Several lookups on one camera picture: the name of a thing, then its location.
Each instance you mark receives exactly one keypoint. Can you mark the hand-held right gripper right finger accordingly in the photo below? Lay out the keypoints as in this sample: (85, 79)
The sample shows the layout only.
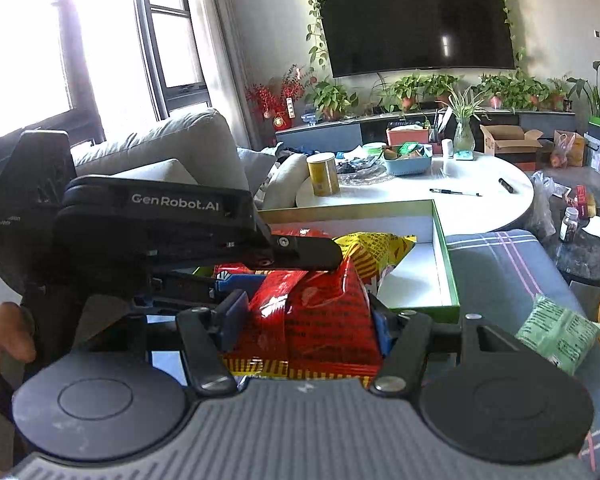
(382, 332)

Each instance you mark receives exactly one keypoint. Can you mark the glass vase with plant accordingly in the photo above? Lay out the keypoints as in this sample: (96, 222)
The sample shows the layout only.
(464, 132)

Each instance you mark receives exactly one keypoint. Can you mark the yellow canister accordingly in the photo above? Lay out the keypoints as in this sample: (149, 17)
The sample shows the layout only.
(324, 175)

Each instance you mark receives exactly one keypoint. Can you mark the grey sofa cushion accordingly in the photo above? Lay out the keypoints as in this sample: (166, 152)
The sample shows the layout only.
(160, 172)

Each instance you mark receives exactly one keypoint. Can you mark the large black framed window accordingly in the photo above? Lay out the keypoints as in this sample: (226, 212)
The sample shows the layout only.
(30, 50)

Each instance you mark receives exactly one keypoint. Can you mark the white pillow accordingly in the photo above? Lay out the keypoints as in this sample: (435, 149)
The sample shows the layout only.
(290, 180)

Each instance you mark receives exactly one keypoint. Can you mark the black pen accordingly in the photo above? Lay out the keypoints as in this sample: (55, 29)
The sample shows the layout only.
(455, 192)

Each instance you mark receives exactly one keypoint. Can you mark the red yellow striped snack packet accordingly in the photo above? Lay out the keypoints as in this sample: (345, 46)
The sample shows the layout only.
(325, 330)

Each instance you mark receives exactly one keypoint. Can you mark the large red snack packet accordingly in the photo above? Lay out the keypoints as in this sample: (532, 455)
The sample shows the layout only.
(275, 292)

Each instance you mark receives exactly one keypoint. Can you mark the green cardboard box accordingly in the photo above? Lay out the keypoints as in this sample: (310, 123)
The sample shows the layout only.
(420, 280)

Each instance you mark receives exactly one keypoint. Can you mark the tall green leaf plant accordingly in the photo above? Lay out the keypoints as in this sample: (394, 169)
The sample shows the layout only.
(597, 95)

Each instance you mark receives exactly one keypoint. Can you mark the small teal box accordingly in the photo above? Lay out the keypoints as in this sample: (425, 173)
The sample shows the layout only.
(463, 156)

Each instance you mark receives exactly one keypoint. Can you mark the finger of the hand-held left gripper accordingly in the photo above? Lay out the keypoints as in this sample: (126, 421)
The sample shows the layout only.
(235, 285)
(305, 254)

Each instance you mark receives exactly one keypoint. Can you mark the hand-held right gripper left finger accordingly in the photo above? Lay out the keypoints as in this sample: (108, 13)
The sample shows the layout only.
(232, 317)

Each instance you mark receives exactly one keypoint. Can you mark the sheer white curtain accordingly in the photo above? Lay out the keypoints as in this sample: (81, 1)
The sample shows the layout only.
(220, 50)

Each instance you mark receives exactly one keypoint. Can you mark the person's left hand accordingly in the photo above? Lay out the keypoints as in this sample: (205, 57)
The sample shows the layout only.
(7, 327)

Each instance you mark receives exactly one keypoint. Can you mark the row of potted plants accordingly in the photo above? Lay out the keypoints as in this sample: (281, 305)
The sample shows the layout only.
(330, 97)

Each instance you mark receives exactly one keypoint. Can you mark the small red box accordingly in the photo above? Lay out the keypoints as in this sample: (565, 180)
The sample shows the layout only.
(586, 201)

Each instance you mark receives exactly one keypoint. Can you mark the blue basket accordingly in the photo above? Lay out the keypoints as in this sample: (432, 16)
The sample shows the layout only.
(407, 166)

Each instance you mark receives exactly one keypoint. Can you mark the black television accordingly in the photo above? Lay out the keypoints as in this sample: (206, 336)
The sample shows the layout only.
(415, 20)

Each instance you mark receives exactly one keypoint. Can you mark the white plastic bag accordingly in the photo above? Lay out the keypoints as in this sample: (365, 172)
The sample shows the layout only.
(542, 205)

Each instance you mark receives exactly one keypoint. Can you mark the open cardboard box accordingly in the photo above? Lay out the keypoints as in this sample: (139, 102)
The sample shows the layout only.
(512, 147)

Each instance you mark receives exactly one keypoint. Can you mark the white bottle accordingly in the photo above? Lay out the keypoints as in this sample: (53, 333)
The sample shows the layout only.
(447, 155)

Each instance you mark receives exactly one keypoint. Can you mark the plastic bag with orange contents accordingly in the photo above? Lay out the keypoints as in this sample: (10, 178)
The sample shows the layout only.
(567, 150)

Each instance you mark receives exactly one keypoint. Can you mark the pink storage box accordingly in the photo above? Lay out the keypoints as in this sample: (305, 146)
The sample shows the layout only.
(407, 136)

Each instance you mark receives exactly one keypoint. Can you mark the dark marble side table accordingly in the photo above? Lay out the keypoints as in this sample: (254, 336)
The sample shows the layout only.
(590, 260)

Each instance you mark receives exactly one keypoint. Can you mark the narrow black framed window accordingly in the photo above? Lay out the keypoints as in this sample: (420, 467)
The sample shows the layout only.
(172, 35)

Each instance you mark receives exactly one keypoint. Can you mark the green snack packet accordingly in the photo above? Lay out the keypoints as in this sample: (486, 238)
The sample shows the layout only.
(555, 332)

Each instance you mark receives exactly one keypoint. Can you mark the blue striped tablecloth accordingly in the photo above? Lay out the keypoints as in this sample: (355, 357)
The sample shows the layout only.
(495, 280)

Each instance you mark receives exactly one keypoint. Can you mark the grey television cabinet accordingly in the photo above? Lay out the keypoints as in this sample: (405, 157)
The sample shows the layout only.
(330, 137)

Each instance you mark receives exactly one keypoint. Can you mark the brown glass bottle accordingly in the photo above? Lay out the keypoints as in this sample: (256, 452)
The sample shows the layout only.
(568, 227)

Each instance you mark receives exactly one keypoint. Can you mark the grey sofa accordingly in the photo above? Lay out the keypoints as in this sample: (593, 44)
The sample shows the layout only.
(180, 135)

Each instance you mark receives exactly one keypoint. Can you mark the white round table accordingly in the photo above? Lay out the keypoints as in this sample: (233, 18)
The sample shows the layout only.
(480, 215)

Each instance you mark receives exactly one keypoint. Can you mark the black marker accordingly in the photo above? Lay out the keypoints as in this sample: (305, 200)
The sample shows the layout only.
(506, 185)

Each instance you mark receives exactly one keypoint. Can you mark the red flower decoration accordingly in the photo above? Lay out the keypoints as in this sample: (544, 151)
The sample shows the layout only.
(280, 97)

